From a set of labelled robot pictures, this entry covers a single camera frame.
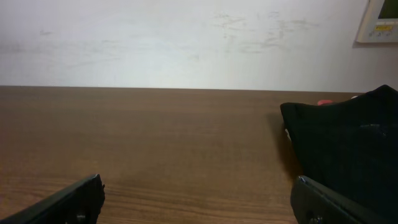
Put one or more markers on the white wall control panel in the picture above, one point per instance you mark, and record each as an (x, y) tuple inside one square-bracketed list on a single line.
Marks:
[(379, 23)]

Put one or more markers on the black shorts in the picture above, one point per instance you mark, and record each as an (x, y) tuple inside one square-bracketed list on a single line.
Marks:
[(350, 147)]

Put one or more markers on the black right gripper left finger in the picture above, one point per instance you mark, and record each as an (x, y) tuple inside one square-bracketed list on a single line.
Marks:
[(79, 203)]

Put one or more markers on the red garment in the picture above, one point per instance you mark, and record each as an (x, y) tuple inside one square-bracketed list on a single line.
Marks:
[(324, 102)]

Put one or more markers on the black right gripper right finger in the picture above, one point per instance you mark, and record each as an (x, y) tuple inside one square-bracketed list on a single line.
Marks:
[(313, 203)]

